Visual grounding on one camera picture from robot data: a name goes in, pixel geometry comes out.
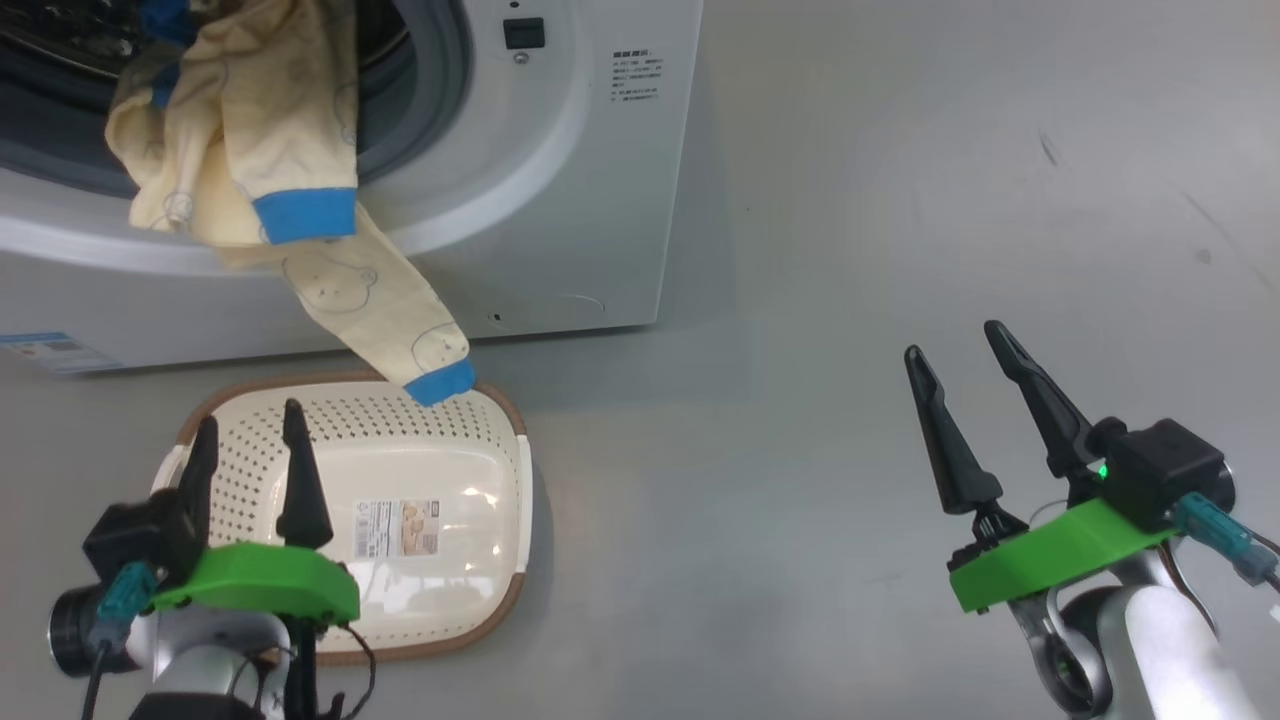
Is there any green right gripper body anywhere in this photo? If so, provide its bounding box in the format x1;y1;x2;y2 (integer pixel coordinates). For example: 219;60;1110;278
948;497;1181;614

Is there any teal plug camera cable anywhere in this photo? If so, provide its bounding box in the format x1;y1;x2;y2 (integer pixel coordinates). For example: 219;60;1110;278
85;560;159;720
1170;492;1280;591

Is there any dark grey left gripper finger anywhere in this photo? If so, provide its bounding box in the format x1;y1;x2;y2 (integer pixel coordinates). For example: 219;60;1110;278
275;398;335;550
176;415;221;553

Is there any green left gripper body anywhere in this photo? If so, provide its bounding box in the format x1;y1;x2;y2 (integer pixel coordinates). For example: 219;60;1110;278
150;542;361;627

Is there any cream perforated laundry basket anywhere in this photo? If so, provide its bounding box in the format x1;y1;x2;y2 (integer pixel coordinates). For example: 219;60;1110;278
150;372;533;666

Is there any teal plug right camera cable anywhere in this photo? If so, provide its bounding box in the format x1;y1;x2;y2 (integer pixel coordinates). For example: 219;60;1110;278
1170;492;1280;591

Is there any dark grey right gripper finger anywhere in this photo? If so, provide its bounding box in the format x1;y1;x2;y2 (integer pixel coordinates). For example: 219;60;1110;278
904;345;1004;517
984;320;1102;481

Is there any cream garment with blue cuffs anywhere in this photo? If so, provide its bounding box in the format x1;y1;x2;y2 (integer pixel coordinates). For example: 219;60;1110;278
105;0;361;248
215;205;477;407

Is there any teal plug left camera cable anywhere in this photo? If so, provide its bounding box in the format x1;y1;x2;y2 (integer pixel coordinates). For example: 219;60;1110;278
85;560;159;720

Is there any white front-load washing machine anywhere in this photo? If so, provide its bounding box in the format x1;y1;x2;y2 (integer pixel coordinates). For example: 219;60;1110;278
0;0;704;376

